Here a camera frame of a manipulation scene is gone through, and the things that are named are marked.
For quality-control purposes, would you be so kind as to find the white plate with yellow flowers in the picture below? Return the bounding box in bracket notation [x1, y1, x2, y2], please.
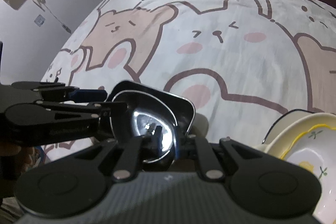
[280, 124, 336, 223]

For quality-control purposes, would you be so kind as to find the cream two-handled ceramic bowl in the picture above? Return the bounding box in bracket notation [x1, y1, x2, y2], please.
[256, 109, 336, 159]

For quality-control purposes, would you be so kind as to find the cartoon bear patterned tablecloth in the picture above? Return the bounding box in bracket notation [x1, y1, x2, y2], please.
[43, 0, 335, 146]

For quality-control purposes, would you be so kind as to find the rectangular stainless steel tray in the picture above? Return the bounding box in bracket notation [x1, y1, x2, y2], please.
[105, 80, 197, 136]

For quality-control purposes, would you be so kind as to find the person's left hand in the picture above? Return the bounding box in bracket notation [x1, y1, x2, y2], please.
[1, 144, 35, 183]

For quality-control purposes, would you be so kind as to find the round stainless steel bowl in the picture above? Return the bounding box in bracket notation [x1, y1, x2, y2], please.
[111, 90, 177, 171]

